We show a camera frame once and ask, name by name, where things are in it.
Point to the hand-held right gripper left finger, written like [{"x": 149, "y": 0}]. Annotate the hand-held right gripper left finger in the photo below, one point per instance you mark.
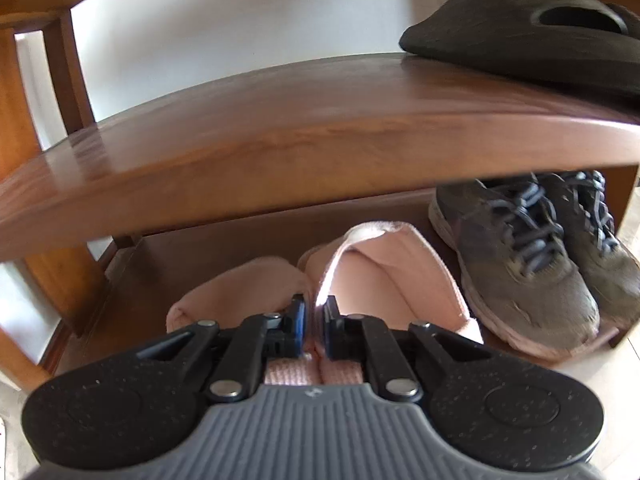
[{"x": 298, "y": 325}]

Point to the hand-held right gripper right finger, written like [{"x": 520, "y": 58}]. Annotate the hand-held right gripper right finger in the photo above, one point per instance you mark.
[{"x": 330, "y": 325}]

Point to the pink fuzzy slipper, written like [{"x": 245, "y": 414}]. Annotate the pink fuzzy slipper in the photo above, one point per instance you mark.
[
  {"x": 400, "y": 270},
  {"x": 240, "y": 285}
]

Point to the grey lace-up sneaker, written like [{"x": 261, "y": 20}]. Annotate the grey lace-up sneaker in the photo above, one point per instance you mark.
[
  {"x": 505, "y": 270},
  {"x": 615, "y": 270}
]

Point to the wooden shoe rack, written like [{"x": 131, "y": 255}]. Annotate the wooden shoe rack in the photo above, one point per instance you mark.
[{"x": 300, "y": 130}]

